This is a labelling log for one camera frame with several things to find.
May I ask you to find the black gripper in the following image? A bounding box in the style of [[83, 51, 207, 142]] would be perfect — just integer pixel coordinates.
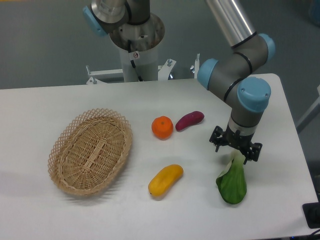
[[209, 125, 263, 165]]

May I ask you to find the green bok choy vegetable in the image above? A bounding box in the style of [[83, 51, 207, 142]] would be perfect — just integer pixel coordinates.
[[215, 150, 247, 205]]

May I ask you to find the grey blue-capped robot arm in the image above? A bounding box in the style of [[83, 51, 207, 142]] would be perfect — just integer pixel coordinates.
[[82, 0, 276, 161]]

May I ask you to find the purple sweet potato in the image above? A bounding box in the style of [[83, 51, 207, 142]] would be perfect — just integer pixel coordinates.
[[175, 111, 205, 132]]

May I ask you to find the orange tangerine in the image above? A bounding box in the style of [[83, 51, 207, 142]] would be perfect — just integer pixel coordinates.
[[151, 116, 174, 140]]

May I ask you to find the yellow mango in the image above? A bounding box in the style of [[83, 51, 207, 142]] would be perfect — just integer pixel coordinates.
[[148, 164, 184, 198]]

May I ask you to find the black device at table edge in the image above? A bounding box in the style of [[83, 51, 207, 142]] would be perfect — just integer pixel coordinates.
[[302, 202, 320, 229]]

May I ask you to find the woven wicker oval basket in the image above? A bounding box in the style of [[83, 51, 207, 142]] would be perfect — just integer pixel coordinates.
[[48, 108, 133, 196]]

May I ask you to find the white metal base frame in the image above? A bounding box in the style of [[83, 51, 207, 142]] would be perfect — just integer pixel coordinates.
[[85, 53, 200, 85]]

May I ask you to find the black cable on pedestal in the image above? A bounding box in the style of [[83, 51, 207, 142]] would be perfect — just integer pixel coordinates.
[[126, 39, 144, 82]]

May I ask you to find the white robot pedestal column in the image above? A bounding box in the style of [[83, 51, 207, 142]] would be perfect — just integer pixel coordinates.
[[109, 12, 166, 83]]

